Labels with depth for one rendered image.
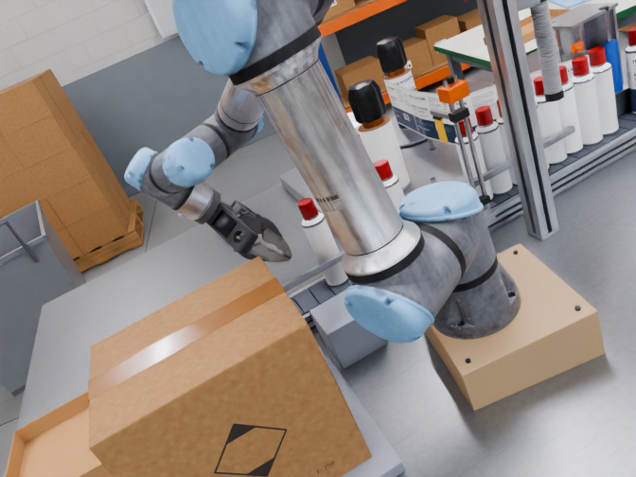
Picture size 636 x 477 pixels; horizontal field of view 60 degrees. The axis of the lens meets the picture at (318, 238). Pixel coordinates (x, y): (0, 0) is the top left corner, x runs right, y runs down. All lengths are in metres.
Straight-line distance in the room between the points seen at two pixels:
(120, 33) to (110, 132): 0.92
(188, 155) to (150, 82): 4.71
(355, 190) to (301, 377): 0.26
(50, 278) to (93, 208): 1.47
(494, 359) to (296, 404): 0.30
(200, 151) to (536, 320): 0.59
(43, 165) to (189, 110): 1.78
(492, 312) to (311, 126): 0.43
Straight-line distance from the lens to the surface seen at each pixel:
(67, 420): 1.40
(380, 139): 1.42
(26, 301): 3.09
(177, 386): 0.73
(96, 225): 4.48
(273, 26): 0.61
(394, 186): 1.16
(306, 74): 0.63
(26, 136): 4.36
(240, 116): 0.94
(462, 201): 0.80
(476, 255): 0.84
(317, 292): 1.20
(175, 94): 5.62
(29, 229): 3.78
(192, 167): 0.92
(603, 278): 1.12
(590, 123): 1.44
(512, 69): 1.08
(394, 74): 1.80
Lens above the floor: 1.52
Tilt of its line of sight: 27 degrees down
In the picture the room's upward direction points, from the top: 24 degrees counter-clockwise
